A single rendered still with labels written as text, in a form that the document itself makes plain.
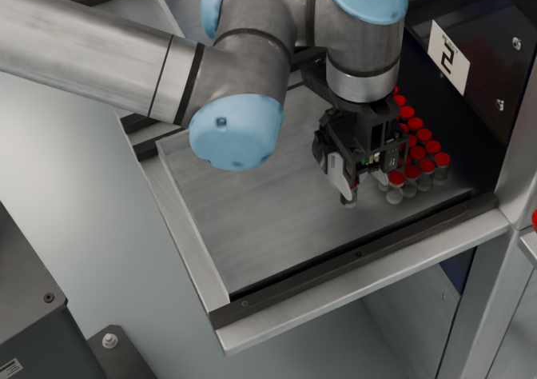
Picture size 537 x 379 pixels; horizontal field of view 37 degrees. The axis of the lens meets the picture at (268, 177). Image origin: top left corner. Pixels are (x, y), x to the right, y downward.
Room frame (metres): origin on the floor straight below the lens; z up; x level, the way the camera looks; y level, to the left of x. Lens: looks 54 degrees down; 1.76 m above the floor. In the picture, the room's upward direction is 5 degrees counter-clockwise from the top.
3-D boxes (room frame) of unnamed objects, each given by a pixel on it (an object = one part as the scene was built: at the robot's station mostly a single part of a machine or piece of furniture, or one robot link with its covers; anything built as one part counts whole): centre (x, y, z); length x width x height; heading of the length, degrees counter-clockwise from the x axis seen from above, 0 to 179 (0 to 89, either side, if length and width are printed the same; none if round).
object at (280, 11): (0.58, -0.01, 1.23); 0.11 x 0.11 x 0.08; 77
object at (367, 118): (0.57, -0.11, 1.07); 0.09 x 0.08 x 0.12; 20
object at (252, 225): (0.63, -0.05, 0.90); 0.34 x 0.26 x 0.04; 110
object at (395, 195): (0.66, -0.14, 0.90); 0.18 x 0.02 x 0.05; 20
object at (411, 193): (0.67, -0.16, 0.90); 0.18 x 0.02 x 0.05; 20
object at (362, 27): (0.57, -0.10, 1.23); 0.09 x 0.08 x 0.11; 77
